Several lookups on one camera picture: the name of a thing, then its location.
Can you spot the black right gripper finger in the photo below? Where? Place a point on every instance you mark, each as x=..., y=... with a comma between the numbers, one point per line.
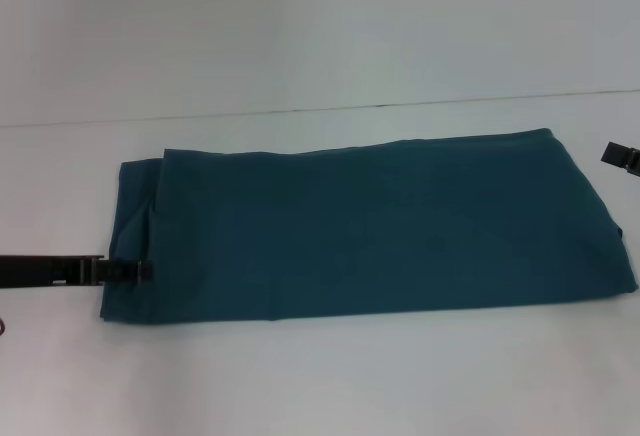
x=622, y=158

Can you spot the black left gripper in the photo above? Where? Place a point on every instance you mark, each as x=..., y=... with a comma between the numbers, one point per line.
x=50, y=271

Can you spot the teal t-shirt with FREE print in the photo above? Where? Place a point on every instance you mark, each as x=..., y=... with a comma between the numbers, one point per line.
x=375, y=231

